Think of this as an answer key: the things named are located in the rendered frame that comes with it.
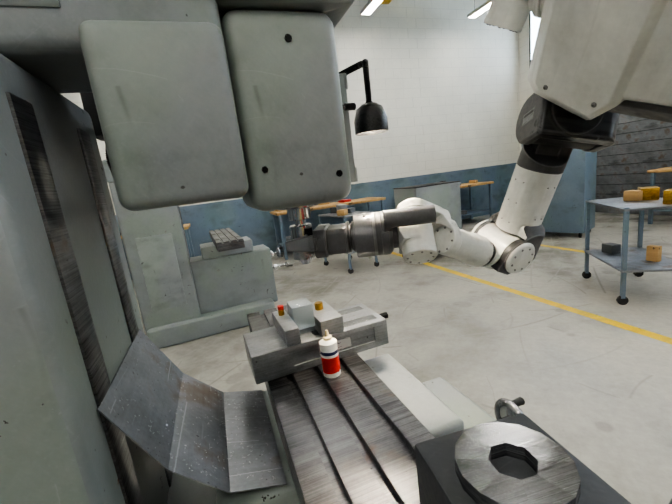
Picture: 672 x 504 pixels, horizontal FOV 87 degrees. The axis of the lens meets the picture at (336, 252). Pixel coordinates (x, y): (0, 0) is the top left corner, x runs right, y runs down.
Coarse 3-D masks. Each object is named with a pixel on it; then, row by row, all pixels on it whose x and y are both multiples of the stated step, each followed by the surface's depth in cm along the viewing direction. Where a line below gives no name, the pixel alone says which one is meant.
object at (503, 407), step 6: (498, 402) 104; (504, 402) 101; (510, 402) 100; (516, 402) 100; (522, 402) 101; (498, 408) 105; (504, 408) 103; (510, 408) 99; (516, 408) 98; (498, 414) 105; (504, 414) 103; (510, 414) 101
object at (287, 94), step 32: (224, 32) 55; (256, 32) 55; (288, 32) 56; (320, 32) 58; (256, 64) 56; (288, 64) 57; (320, 64) 59; (256, 96) 56; (288, 96) 58; (320, 96) 60; (256, 128) 57; (288, 128) 59; (320, 128) 60; (256, 160) 58; (288, 160) 59; (320, 160) 61; (256, 192) 59; (288, 192) 60; (320, 192) 62
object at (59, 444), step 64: (0, 64) 42; (0, 128) 40; (64, 128) 59; (0, 192) 38; (64, 192) 54; (0, 256) 38; (64, 256) 49; (0, 320) 39; (64, 320) 46; (128, 320) 72; (0, 384) 40; (64, 384) 43; (0, 448) 41; (64, 448) 43; (128, 448) 59
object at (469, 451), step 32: (512, 416) 35; (416, 448) 33; (448, 448) 32; (480, 448) 30; (512, 448) 30; (544, 448) 29; (448, 480) 29; (480, 480) 27; (512, 480) 26; (544, 480) 26; (576, 480) 26
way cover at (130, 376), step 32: (128, 352) 68; (160, 352) 81; (128, 384) 61; (160, 384) 71; (192, 384) 82; (128, 416) 55; (160, 416) 63; (192, 416) 71; (224, 416) 79; (256, 416) 80; (160, 448) 56; (192, 448) 62; (224, 448) 68; (256, 448) 70; (224, 480) 60; (256, 480) 62
